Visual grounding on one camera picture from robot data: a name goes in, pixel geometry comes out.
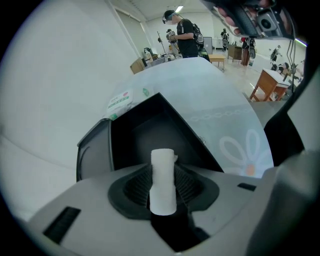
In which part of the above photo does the pale flower print tablecloth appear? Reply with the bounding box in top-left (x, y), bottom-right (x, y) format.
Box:
top-left (102, 56), bottom-right (275, 179)

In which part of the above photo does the black coat stand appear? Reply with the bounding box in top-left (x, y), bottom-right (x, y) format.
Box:
top-left (156, 30), bottom-right (166, 56)

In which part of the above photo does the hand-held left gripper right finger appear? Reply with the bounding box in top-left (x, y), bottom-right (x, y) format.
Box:
top-left (173, 162), bottom-right (203, 205)

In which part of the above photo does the person's right hand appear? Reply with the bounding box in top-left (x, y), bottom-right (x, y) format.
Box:
top-left (215, 6), bottom-right (242, 36)

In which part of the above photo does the hanging black cable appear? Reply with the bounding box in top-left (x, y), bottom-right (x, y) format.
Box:
top-left (286, 37), bottom-right (299, 94)

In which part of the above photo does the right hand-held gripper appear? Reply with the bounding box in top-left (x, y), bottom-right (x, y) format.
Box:
top-left (201, 0), bottom-right (296, 40)

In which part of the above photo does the black box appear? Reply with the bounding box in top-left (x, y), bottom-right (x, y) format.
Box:
top-left (76, 92), bottom-right (225, 183)

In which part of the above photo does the white cylindrical roll item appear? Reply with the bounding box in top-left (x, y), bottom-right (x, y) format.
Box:
top-left (149, 148), bottom-right (179, 216)

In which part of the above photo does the grey standing board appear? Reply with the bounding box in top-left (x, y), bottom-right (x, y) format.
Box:
top-left (203, 36), bottom-right (214, 55)

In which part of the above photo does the wooden desk with white top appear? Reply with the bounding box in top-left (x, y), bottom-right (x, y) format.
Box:
top-left (249, 68), bottom-right (292, 103)

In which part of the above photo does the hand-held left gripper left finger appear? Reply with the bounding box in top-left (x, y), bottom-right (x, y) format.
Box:
top-left (123, 164), bottom-right (153, 209)

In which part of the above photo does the small low wooden table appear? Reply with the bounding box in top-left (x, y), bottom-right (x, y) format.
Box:
top-left (208, 54), bottom-right (227, 69)

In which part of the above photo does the white green label tissue packet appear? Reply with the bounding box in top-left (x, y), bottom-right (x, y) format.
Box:
top-left (106, 88), bottom-right (135, 114)

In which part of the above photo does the wooden cabinet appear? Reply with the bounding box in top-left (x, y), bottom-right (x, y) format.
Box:
top-left (227, 43), bottom-right (244, 63)

